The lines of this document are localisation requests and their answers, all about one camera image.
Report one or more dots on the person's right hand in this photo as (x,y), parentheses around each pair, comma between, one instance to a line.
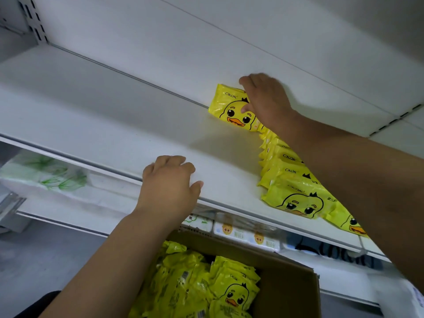
(268,102)

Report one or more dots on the person's left hand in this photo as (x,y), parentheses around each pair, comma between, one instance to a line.
(169,192)

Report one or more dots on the yellow duck packet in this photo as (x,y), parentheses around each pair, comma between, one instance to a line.
(225,106)

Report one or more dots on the yellow duck packets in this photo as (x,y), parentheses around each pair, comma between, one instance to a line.
(179,281)
(291,202)
(348,222)

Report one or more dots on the white metal shelf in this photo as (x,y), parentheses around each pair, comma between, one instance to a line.
(99,96)

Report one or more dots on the brown cardboard box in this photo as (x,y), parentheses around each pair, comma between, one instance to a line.
(291,288)

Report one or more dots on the person's left forearm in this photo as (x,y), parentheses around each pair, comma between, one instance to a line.
(106,275)

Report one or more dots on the person's right forearm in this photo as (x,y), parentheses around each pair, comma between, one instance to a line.
(358,175)

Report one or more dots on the white duck tissue pack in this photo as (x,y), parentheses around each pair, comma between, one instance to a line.
(238,235)

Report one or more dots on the person's black trousers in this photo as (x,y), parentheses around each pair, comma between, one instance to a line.
(40,308)

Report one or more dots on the green white tissue pack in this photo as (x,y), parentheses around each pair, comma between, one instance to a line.
(46,172)

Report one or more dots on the blue white roll pack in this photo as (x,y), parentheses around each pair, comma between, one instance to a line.
(397,298)

